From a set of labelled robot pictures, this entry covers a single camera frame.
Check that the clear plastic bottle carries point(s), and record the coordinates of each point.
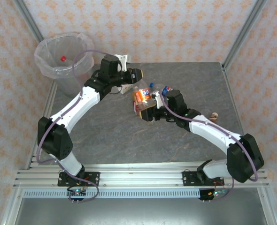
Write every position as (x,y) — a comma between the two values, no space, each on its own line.
(63,58)

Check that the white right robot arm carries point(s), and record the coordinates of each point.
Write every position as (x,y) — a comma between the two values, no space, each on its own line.
(213,131)

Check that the clear plastic bin liner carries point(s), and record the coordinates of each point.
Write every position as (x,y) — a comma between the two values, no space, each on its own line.
(86,41)

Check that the clear plastic bin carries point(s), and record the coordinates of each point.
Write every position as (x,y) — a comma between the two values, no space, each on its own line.
(68,90)

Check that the small white container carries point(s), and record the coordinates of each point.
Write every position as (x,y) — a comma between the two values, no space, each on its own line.
(126,89)

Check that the blue cap Pepsi bottle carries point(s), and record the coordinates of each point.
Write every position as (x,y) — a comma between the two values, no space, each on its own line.
(167,90)

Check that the red label tea bottle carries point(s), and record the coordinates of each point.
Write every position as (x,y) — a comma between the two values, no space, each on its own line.
(137,108)

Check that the small tan bottle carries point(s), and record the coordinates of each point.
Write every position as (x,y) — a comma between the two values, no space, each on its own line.
(214,116)

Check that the small electronics board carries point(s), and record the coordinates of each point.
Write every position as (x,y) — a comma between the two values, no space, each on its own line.
(77,193)
(213,194)

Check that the aluminium table side rail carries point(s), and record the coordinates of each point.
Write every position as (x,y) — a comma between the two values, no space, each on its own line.
(232,93)
(47,105)

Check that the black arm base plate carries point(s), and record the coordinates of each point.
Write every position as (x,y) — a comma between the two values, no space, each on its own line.
(94,179)
(190,179)

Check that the aluminium mounting rail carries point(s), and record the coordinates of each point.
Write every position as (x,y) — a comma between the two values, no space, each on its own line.
(140,174)

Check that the aluminium frame post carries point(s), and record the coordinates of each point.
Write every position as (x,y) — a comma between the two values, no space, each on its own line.
(244,32)
(28,21)

